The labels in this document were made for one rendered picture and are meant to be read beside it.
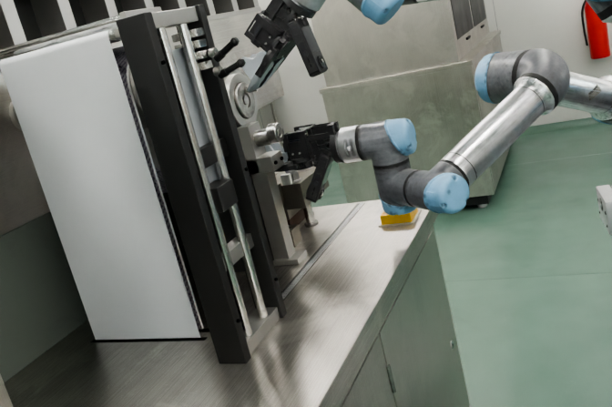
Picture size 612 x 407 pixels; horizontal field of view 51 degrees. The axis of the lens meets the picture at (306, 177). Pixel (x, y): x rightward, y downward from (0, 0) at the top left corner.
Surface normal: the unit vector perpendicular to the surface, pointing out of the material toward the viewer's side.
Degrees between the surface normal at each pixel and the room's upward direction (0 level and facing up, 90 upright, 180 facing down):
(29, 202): 90
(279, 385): 0
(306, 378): 0
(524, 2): 90
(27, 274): 90
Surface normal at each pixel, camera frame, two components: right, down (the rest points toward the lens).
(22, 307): 0.90, -0.12
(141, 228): -0.37, 0.31
